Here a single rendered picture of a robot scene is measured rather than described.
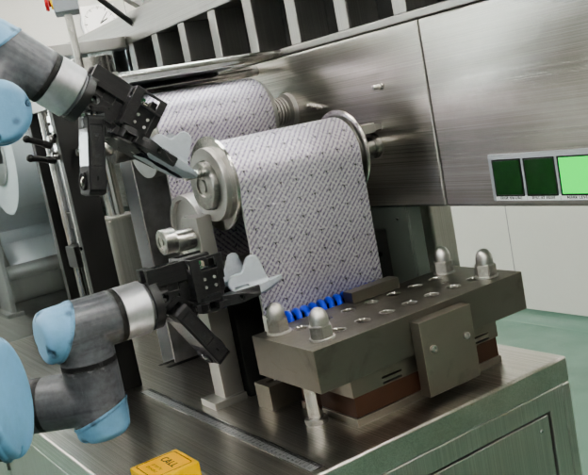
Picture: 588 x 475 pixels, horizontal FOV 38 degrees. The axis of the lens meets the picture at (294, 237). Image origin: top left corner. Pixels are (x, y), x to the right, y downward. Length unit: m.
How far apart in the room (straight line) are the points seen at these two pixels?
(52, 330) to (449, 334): 0.55
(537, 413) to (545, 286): 3.22
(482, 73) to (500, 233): 3.38
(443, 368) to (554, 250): 3.22
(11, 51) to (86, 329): 0.37
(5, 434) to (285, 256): 0.65
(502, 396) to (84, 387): 0.58
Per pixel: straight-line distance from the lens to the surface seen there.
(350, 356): 1.15
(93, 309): 1.16
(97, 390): 1.17
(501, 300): 1.34
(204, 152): 1.30
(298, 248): 1.33
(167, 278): 1.20
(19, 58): 1.19
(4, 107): 1.03
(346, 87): 1.54
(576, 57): 1.18
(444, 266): 1.41
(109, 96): 1.25
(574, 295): 4.43
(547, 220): 4.41
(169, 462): 1.16
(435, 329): 1.22
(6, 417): 0.79
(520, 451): 1.33
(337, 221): 1.37
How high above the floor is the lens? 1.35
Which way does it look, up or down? 9 degrees down
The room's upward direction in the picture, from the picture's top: 11 degrees counter-clockwise
